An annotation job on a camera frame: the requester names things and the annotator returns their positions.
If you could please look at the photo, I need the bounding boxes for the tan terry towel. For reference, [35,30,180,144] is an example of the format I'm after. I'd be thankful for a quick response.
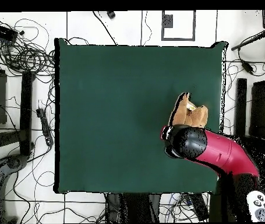
[168,92,209,128]

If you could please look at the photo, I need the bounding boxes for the dark green tablecloth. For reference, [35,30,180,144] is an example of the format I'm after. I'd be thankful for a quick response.
[53,37,228,195]

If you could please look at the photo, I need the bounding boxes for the black power strip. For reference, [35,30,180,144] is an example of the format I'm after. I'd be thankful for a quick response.
[36,107,54,147]
[189,193,210,222]

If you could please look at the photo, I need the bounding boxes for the black power adapter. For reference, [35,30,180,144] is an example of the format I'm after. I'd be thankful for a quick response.
[241,59,255,75]

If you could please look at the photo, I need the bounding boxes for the black tripod rod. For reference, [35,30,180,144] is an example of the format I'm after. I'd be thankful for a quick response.
[230,29,265,51]

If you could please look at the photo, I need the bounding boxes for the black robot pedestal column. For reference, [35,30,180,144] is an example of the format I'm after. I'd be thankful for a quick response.
[105,192,162,223]

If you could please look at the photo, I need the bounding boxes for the black metal stand frame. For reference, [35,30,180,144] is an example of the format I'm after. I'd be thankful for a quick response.
[0,70,36,156]
[232,78,265,162]

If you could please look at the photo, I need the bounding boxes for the tangled black cables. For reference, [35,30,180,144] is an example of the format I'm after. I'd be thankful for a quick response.
[0,18,56,78]

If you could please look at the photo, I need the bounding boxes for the black switch box with ports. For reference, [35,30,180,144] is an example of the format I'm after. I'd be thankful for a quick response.
[0,21,19,43]

